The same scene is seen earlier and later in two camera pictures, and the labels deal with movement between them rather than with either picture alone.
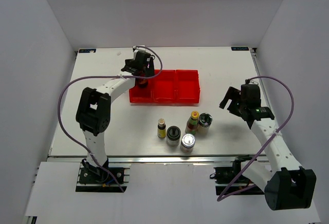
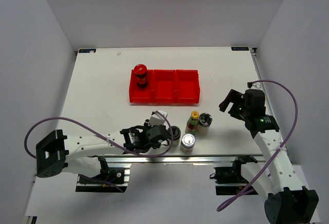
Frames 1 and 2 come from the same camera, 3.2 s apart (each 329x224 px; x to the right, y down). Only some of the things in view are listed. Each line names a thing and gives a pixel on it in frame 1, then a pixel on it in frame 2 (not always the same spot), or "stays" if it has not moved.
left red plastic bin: [138, 94] stays
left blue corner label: [87, 50] stays
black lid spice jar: [173, 135] stays
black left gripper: [149, 71] to [145, 126]
